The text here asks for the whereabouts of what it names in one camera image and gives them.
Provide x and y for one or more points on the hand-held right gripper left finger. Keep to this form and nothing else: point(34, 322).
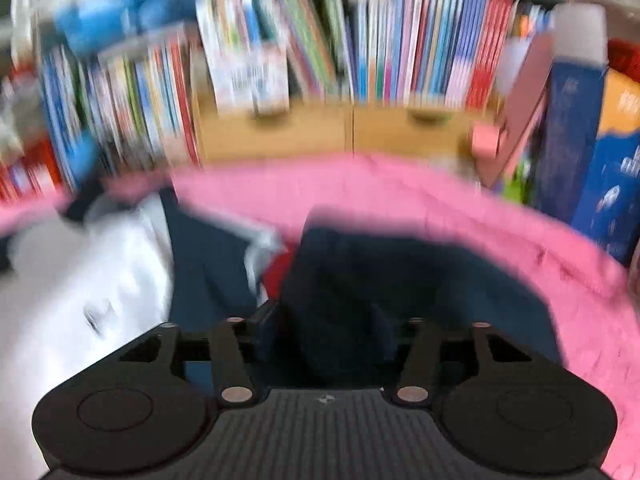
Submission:
point(262, 335)

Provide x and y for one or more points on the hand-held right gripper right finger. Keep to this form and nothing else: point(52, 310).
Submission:
point(420, 360)

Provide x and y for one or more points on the white and navy jacket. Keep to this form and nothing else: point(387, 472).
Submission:
point(350, 270)

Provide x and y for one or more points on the pink rabbit-print blanket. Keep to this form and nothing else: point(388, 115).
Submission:
point(450, 200)

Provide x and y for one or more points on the blue soft object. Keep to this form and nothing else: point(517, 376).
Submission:
point(82, 160)

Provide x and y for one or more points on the white printed card box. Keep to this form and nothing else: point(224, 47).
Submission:
point(250, 80)

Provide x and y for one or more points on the blue carton box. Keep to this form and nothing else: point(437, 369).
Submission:
point(570, 150)

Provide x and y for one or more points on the row of paperback books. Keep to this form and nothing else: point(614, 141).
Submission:
point(145, 105)

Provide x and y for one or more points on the pink cardboard box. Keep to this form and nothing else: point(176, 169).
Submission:
point(525, 110)

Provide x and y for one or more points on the red plastic crate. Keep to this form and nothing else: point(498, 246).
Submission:
point(30, 170)

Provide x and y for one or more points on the row of tall thin books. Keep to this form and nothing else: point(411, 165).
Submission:
point(62, 95)

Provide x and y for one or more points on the row of pastel-spine books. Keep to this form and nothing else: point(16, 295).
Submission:
point(430, 40)

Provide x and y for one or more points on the blue plush toy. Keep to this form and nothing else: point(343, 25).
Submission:
point(115, 5)

